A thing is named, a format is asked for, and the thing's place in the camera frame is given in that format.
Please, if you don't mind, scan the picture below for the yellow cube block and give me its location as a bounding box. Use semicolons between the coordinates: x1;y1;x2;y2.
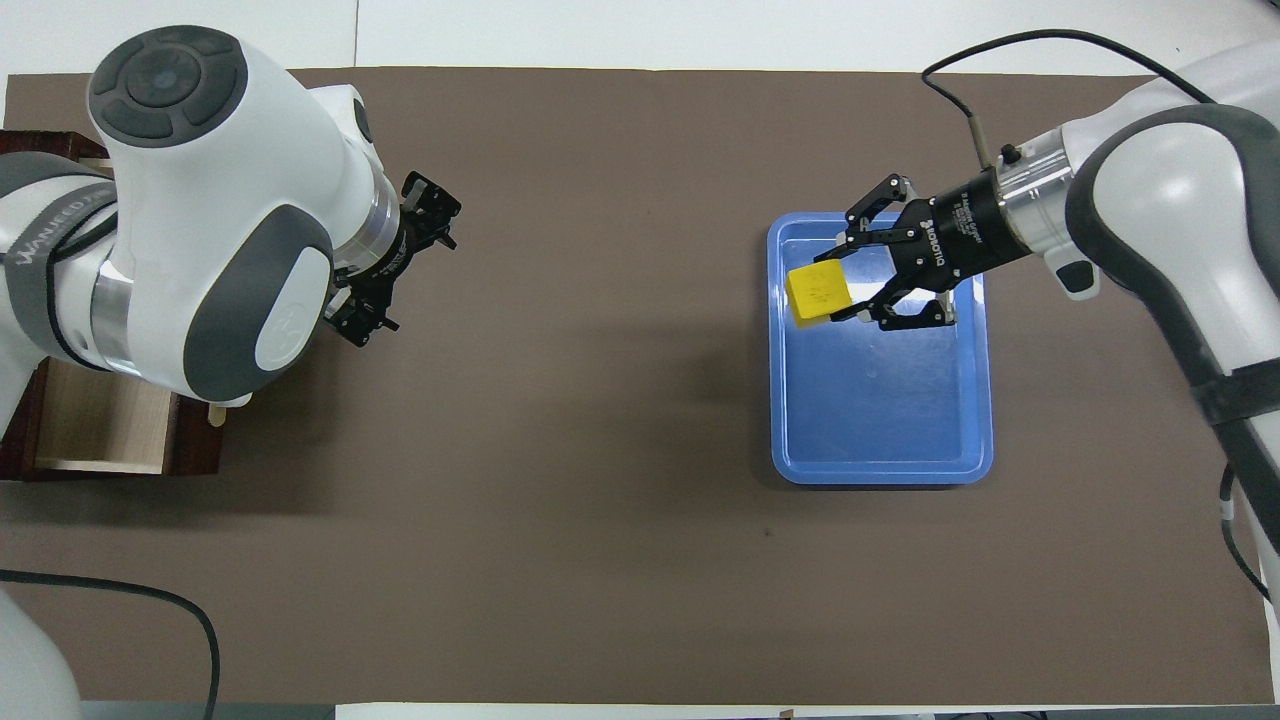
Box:
785;262;853;328

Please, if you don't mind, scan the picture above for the blue plastic tray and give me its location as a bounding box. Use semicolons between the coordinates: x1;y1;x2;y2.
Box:
767;211;995;487

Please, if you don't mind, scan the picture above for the dark wooden drawer cabinet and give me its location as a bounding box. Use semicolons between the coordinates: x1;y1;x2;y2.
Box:
0;130;226;483

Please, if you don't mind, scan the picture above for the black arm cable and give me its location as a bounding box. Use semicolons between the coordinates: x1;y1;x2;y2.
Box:
920;28;1273;603
0;568;221;720

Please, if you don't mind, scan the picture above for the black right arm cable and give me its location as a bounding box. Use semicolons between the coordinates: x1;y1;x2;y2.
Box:
920;28;1273;603

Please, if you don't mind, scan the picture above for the dark wooden drawer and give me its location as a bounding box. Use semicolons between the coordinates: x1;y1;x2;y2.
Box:
22;355;253;479

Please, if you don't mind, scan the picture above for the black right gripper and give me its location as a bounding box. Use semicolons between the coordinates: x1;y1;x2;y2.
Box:
826;168;1033;333

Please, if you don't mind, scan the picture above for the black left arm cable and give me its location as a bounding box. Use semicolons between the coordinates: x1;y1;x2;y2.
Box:
0;568;221;720

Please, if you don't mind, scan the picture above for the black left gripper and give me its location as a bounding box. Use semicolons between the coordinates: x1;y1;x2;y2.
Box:
325;170;463;349

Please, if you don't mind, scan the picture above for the brown paper table mat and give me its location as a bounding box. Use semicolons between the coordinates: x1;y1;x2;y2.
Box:
0;66;1276;706

